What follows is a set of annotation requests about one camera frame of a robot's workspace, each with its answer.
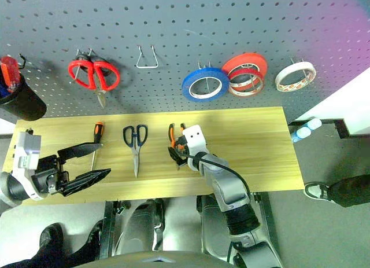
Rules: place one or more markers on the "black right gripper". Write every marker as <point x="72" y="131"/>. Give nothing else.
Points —
<point x="181" y="140"/>

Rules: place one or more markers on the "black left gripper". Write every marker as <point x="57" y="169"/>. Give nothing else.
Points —
<point x="46" y="175"/>

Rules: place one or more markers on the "orange black needle-nose pliers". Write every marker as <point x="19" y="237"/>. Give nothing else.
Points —
<point x="171" y="133"/>

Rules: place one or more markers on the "orange black screwdriver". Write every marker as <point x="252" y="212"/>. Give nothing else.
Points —
<point x="98" y="132"/>

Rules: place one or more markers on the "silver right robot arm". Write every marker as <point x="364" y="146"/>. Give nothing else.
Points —
<point x="225" y="187"/>

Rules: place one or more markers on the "blue tape roll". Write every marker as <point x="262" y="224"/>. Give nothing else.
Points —
<point x="186" y="88"/>

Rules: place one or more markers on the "small red white tape roll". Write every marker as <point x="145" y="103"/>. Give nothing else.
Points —
<point x="240" y="92"/>

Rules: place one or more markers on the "metal hook of blue tape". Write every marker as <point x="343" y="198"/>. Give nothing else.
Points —
<point x="199" y="66"/>

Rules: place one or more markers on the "large red tape roll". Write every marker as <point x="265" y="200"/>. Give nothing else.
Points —
<point x="245" y="58"/>

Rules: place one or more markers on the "grey perforated pegboard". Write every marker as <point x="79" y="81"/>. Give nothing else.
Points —
<point x="173" y="19"/>

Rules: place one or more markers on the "metal hook of white tape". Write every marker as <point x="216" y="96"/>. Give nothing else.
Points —
<point x="292" y="60"/>

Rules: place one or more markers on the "black shoe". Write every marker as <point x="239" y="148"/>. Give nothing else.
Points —
<point x="50" y="236"/>
<point x="95" y="233"/>

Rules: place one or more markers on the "silver robot leg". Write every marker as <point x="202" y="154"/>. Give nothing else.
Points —
<point x="136" y="224"/>
<point x="212" y="230"/>

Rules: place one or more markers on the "black cylindrical holder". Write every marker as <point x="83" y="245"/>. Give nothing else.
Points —
<point x="26" y="103"/>

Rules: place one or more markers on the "dark rounded robot torso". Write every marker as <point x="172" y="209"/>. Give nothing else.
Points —
<point x="150" y="260"/>

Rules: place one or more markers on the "metal hook of red tapes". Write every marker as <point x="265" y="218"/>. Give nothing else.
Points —
<point x="254" y="78"/>

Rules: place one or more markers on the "metal double scissors hook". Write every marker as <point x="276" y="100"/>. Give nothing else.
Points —
<point x="78" y="52"/>

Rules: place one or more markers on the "small black hook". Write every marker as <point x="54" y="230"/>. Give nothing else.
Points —
<point x="24" y="61"/>

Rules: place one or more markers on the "white capped plastic bottle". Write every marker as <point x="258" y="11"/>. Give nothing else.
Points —
<point x="314" y="124"/>
<point x="302" y="133"/>

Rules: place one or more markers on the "white black sneaker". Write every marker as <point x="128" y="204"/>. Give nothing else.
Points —
<point x="316" y="192"/>

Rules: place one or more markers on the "white board panel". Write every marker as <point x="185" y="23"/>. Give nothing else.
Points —
<point x="341" y="106"/>

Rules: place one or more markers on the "dark trouser leg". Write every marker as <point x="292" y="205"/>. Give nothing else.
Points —
<point x="352" y="190"/>

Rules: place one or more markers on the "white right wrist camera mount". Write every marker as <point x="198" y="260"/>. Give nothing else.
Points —
<point x="195" y="140"/>

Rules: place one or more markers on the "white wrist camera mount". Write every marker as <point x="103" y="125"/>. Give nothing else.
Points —
<point x="195" y="140"/>
<point x="27" y="152"/>

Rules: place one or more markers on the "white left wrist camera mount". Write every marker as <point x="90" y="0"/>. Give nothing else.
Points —
<point x="27" y="152"/>

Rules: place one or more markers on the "black metal bracket frame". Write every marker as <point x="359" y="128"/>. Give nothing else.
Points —
<point x="339" y="129"/>

